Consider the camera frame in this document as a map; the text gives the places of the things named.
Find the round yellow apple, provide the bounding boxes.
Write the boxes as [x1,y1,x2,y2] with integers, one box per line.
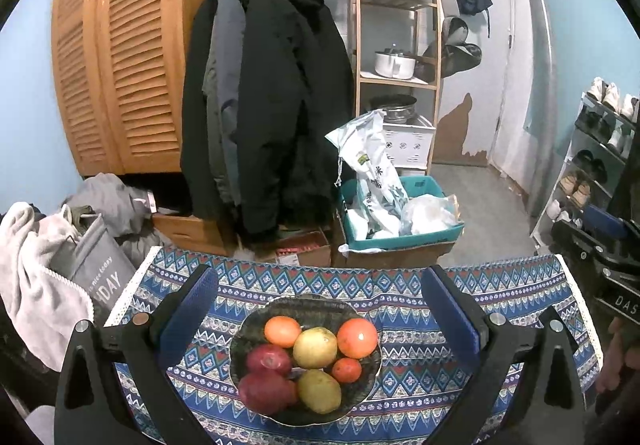
[292,327,338,370]

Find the yellow pear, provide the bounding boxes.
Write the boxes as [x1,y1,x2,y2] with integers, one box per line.
[297,369,342,414]

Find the wooden drawer box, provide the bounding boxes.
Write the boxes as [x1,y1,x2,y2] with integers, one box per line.
[152,214,226,256]

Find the rows of shoes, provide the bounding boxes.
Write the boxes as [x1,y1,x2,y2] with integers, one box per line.
[545,78,640,226]

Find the teal plastic basket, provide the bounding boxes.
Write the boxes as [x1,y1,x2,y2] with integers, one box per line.
[337,175,466,253]

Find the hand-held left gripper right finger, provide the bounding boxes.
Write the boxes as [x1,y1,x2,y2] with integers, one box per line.
[421,265,586,445]

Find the grey hanging bag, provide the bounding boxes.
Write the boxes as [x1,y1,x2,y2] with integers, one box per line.
[422,15,483,78]

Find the small tangerine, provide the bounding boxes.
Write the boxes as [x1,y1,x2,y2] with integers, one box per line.
[331,357,363,384]

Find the steel pot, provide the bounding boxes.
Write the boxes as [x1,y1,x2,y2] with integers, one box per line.
[369,95,418,125]

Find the silver pipe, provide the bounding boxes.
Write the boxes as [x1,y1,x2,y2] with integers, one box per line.
[515,0,558,221]

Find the black hooded jacket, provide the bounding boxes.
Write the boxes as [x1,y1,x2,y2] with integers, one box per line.
[240,0,356,243]

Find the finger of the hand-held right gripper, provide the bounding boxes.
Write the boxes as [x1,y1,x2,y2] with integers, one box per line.
[550,220,640,276]
[582,204,629,238]

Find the wooden shelf rack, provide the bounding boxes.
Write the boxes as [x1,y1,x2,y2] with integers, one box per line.
[352,0,446,173]

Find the large orange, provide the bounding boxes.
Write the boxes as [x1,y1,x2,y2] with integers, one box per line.
[336,318,379,359]

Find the dark glass plate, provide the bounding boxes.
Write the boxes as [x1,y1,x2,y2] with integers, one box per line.
[229,296,383,427]

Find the clear plastic bag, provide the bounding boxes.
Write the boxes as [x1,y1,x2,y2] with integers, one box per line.
[400,194,458,236]

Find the white patterned crate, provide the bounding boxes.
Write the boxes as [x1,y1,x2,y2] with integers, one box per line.
[382,115,435,171]

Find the red cardboard box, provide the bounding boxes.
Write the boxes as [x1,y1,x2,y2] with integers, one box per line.
[272,230,333,268]

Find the blue patterned tablecloth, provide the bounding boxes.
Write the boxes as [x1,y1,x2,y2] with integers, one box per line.
[102,245,601,445]

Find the grey jacket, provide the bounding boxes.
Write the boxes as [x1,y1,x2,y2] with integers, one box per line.
[202,0,251,186]

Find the white fleece blanket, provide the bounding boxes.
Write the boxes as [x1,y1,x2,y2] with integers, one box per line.
[0,202,96,371]

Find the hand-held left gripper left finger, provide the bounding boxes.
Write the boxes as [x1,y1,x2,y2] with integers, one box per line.
[55,265,219,445]

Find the brown cardboard box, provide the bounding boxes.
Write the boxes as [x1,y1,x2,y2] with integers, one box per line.
[332,237,456,271]

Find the white door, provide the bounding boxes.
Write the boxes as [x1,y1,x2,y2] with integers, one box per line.
[440,0,516,171]

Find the grey clothes pile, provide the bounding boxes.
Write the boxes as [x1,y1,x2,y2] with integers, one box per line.
[62,172,161,251]

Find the white rice bag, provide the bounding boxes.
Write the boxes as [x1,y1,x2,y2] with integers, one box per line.
[325,109,411,238]

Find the person's right hand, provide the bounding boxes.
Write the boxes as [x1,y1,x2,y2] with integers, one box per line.
[597,315,633,393]

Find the dark folded umbrella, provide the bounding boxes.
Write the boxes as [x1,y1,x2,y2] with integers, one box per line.
[454,0,493,38]

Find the white shoe rack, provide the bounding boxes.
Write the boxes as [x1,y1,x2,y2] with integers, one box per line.
[530,78,640,251]

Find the dark red apple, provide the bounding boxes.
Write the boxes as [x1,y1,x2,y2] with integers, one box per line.
[237,369,299,416]

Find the wooden louvered wardrobe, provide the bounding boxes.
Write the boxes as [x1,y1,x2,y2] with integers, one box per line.
[50,0,221,176]

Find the grey tote bag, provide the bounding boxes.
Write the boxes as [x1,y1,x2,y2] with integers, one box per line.
[50,212,138,311]

